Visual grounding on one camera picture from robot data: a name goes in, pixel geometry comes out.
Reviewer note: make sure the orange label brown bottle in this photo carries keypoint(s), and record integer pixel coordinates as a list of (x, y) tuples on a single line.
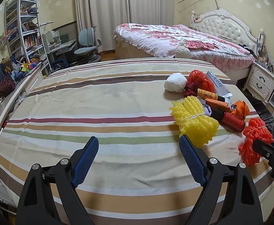
[(204, 94)]

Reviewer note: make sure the white foam ball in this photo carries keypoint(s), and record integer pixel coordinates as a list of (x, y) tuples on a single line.
[(176, 82)]

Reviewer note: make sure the lavender crumpled paper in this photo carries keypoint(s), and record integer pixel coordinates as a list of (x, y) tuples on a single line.
[(207, 108)]

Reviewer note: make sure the white bed frame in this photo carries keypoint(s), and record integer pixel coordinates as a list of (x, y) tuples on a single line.
[(124, 50)]

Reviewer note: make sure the black bag trash bin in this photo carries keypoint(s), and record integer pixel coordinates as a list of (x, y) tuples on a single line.
[(262, 111)]

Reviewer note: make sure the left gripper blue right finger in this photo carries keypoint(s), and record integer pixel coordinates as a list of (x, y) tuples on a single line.
[(192, 159)]

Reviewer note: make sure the orange paper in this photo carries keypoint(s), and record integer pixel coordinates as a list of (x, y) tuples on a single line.
[(238, 109)]

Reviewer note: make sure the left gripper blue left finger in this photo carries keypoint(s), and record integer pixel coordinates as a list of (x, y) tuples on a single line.
[(82, 160)]

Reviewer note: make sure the striped bed sheet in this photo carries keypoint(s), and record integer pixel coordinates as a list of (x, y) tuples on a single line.
[(139, 175)]

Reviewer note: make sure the red label black bottle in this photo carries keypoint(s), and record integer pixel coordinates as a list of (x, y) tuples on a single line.
[(228, 119)]

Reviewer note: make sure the grey study desk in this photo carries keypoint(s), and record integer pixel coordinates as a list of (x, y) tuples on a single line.
[(56, 50)]

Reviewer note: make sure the red-orange mesh net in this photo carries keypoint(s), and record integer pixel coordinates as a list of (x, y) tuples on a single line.
[(199, 79)]

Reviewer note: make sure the beige curtains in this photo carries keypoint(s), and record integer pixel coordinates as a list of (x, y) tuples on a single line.
[(106, 15)]

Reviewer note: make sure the dark red ribbon cloth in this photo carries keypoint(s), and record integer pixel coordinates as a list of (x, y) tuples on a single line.
[(191, 90)]

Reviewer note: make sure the floral pink quilt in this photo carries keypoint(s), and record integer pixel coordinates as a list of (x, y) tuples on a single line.
[(162, 41)]

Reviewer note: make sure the white round bedpost ball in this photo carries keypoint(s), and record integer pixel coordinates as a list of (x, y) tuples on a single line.
[(182, 53)]

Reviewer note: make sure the grey blue desk chair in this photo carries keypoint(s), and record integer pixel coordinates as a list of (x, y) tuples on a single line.
[(88, 53)]

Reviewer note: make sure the yellow foam fruit net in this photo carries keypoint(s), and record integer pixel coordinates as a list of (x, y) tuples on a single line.
[(193, 122)]

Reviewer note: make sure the white tufted headboard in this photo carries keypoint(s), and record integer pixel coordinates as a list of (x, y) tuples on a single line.
[(224, 24)]

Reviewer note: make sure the dark red knitted item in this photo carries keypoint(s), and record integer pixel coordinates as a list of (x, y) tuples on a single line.
[(7, 86)]

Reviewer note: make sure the white bookshelf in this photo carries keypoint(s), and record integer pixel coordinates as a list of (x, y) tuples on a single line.
[(23, 30)]

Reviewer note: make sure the white bedside nightstand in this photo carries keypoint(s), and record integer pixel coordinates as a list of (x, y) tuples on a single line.
[(260, 83)]

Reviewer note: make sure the silver white powder sachet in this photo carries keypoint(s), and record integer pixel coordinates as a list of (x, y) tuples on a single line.
[(219, 86)]

